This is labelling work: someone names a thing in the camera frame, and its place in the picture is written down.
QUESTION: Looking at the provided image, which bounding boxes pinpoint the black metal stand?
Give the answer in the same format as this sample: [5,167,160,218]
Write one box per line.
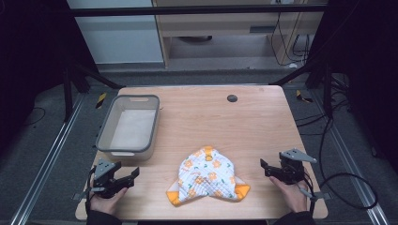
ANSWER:
[61,59,126,124]
[268,59,337,120]

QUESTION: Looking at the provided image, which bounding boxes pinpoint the light wooden shelf unit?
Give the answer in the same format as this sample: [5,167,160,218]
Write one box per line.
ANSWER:
[152,0,329,68]

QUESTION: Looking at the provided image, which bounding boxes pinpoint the white cabinet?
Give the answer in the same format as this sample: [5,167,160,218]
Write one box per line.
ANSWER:
[67,0,165,66]

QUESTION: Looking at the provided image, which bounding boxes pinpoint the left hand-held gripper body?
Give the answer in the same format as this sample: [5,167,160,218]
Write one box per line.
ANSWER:
[72,157,130,201]

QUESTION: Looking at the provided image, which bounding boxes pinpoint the black horizontal frame bar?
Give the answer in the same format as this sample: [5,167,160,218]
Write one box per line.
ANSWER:
[65,4,329,18]

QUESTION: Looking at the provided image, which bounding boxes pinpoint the person's left hand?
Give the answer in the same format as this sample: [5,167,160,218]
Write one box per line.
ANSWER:
[89,186,130,217]

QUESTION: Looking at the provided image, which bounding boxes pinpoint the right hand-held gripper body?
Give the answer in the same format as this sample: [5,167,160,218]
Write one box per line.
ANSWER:
[277,147,333,202]

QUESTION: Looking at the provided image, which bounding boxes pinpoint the aluminium floor rail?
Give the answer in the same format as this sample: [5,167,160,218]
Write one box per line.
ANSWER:
[8,93,86,225]
[309,90,390,225]

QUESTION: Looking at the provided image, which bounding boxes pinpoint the yellow black striped tape marker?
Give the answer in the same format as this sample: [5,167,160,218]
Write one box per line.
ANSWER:
[295,89,314,105]
[95,91,108,111]

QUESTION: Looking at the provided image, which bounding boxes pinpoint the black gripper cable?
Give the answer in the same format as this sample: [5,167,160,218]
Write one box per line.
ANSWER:
[299,173,317,218]
[84,166,98,217]

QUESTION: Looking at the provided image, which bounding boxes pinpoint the black hanging cables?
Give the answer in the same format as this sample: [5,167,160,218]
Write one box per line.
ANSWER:
[269,0,313,68]

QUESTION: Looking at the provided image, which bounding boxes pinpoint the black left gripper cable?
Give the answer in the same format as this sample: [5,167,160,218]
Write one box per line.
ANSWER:
[84,166,98,217]

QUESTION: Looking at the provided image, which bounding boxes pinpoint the person's right hand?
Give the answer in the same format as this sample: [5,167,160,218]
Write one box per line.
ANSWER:
[268,175,310,215]

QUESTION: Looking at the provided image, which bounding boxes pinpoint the black looped floor cable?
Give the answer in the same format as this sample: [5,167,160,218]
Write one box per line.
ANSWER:
[317,115,379,211]

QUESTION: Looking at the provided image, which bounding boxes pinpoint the white floral orange-trimmed baby garment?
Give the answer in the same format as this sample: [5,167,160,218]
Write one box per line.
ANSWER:
[165,144,252,208]

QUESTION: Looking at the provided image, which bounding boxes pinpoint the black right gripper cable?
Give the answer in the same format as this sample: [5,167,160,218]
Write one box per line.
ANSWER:
[299,173,317,218]

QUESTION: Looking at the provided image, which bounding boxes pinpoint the grey-rimmed translucent plastic bin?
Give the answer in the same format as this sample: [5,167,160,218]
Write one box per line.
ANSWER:
[95,94,161,162]

